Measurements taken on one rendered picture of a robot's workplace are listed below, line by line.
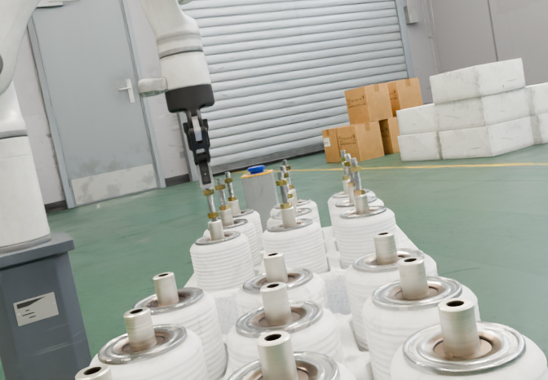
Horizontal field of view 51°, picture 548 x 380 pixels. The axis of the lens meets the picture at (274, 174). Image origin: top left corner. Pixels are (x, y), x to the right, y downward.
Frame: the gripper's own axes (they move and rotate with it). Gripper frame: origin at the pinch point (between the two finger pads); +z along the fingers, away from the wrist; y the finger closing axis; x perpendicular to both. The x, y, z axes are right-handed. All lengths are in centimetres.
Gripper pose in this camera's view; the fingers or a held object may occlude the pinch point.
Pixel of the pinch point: (205, 175)
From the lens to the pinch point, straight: 91.9
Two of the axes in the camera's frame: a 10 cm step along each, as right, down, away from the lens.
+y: -1.6, -0.5, 9.9
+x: -9.7, 1.9, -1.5
